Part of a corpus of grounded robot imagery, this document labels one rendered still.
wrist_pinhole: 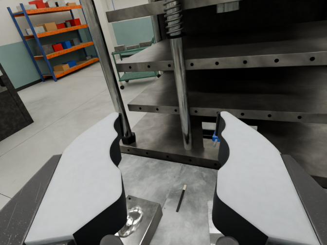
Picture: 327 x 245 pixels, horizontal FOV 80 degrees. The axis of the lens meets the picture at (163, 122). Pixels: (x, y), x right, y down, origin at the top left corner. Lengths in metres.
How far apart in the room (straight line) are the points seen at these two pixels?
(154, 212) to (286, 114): 0.70
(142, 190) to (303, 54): 0.86
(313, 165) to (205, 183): 0.51
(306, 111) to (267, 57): 0.29
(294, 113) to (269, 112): 0.09
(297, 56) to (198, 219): 0.72
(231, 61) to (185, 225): 0.69
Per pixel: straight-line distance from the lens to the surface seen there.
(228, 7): 1.16
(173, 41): 0.92
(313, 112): 1.03
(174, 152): 1.15
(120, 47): 4.65
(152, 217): 0.79
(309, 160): 1.18
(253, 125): 1.04
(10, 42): 7.71
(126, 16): 1.10
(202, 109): 1.04
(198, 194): 0.92
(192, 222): 0.85
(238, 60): 0.92
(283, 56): 0.92
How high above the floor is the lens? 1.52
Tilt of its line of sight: 30 degrees down
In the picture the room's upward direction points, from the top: 11 degrees counter-clockwise
